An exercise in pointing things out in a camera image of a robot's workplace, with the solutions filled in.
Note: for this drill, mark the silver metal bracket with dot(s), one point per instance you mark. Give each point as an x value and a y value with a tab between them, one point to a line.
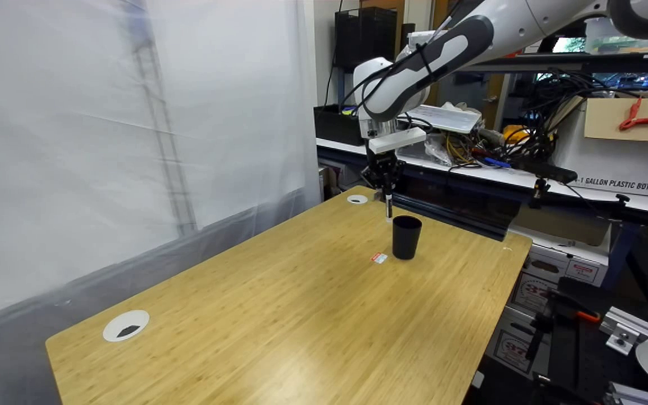
628	329

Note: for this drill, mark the metal truss behind curtain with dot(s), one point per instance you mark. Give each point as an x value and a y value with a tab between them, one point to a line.
160	120

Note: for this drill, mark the white cartons under bench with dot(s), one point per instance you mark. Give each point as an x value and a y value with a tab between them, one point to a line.
569	261

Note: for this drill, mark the white workbench shelf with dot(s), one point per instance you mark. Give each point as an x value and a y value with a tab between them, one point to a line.
483	174

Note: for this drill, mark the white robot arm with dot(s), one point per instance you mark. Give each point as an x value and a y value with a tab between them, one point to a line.
451	41

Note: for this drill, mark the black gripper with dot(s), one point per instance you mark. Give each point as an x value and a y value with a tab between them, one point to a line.
381	159

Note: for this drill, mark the white translucent curtain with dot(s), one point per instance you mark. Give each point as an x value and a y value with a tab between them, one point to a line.
61	149

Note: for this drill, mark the white flat tray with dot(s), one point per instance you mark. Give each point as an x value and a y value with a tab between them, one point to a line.
451	118

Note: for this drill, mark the small white sticker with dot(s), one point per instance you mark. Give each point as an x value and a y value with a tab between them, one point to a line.
381	259

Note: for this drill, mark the white printed carton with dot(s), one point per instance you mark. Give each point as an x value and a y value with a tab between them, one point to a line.
628	168

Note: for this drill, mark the black storage bin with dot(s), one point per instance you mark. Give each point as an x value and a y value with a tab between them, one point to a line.
334	127

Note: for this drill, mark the black box on shelf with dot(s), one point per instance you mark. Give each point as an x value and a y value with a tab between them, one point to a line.
365	37

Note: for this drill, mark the black panel behind table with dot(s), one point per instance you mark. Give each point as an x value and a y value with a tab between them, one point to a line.
451	210

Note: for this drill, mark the red pliers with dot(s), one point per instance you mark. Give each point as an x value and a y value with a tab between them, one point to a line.
635	118

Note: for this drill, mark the black cup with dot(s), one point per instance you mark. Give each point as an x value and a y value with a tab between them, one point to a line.
406	239

